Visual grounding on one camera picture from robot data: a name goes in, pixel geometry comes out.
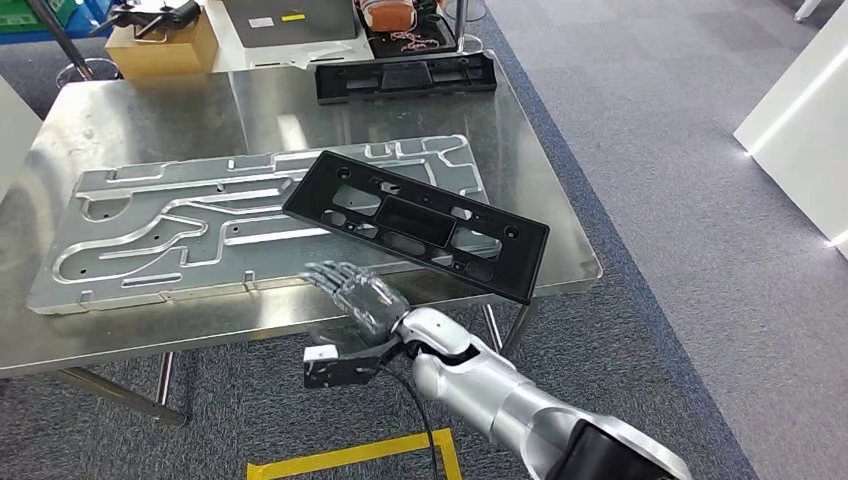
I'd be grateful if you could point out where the brown cardboard box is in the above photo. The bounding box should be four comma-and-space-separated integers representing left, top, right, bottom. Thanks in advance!
104, 7, 221, 82

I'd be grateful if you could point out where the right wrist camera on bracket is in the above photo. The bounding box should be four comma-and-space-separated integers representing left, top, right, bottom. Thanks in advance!
302, 334, 404, 391

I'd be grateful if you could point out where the machined aluminium fixture plate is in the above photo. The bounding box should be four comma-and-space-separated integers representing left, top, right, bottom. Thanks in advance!
26, 134, 505, 317

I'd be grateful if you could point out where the blue plastic crate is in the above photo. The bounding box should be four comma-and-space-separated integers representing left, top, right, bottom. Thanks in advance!
0, 0, 115, 48

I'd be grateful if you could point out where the orange pouch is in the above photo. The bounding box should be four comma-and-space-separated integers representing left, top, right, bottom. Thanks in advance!
359, 0, 419, 34

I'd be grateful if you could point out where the chrome pole with base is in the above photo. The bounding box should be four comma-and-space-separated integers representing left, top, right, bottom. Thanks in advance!
442, 0, 487, 56

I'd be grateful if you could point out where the green plastic crate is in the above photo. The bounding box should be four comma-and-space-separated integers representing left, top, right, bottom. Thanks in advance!
0, 0, 79, 36

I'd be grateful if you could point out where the black tray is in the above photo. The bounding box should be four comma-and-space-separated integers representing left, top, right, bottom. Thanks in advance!
354, 5, 460, 61

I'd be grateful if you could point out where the black camera cable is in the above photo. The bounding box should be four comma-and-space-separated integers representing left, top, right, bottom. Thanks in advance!
378, 362, 443, 480

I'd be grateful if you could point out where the black pole stand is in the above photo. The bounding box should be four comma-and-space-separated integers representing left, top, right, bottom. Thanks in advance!
25, 0, 125, 92

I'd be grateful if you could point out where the black hand tool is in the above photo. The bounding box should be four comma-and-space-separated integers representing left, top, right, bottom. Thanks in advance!
89, 0, 203, 40

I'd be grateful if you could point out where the black plastic plate frame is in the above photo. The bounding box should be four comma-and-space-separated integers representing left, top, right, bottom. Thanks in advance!
282, 150, 552, 307
314, 51, 499, 107

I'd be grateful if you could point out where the thin metal chain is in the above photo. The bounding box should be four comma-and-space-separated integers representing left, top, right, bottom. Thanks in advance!
389, 29, 440, 56

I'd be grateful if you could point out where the stainless steel workbench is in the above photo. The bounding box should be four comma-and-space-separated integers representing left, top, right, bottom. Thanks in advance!
0, 49, 604, 427

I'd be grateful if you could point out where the yellow floor tape square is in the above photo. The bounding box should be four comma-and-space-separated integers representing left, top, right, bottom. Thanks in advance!
246, 428, 463, 480

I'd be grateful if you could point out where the dark grey flat case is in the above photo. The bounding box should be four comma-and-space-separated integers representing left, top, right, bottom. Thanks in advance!
221, 0, 360, 50

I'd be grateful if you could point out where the white panel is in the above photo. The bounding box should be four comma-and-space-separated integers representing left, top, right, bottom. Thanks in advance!
733, 23, 848, 261
0, 74, 43, 202

